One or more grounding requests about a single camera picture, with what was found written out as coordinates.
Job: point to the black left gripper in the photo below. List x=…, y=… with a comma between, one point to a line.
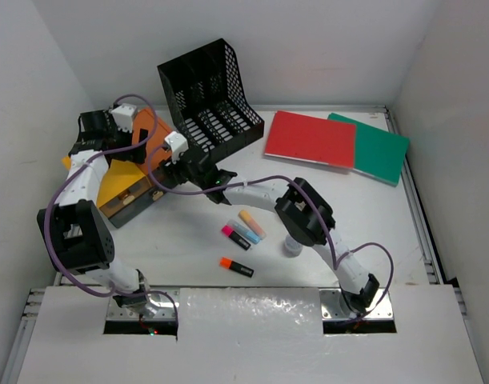
x=114, y=130

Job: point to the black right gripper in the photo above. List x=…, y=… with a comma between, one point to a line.
x=172, y=169

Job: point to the pink highlighter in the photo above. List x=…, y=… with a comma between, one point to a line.
x=236, y=238

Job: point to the light orange highlighter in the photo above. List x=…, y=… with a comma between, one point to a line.
x=252, y=224

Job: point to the blue highlighter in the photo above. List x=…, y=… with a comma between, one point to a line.
x=245, y=232

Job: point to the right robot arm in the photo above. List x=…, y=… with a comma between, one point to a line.
x=307, y=217

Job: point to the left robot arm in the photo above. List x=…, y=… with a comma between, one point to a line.
x=76, y=237

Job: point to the orange yellow drawer organizer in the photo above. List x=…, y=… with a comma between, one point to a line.
x=119, y=188

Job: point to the black mesh file rack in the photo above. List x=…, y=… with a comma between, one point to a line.
x=207, y=102

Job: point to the small clear jar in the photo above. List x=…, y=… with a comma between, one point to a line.
x=291, y=247

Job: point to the red notebook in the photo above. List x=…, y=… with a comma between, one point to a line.
x=311, y=139

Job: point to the green notebook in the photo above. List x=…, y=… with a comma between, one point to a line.
x=378, y=153

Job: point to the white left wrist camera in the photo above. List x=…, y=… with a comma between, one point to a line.
x=124, y=116

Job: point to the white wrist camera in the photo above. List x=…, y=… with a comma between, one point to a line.
x=177, y=144
x=124, y=116

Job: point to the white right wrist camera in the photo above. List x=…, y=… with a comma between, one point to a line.
x=177, y=144

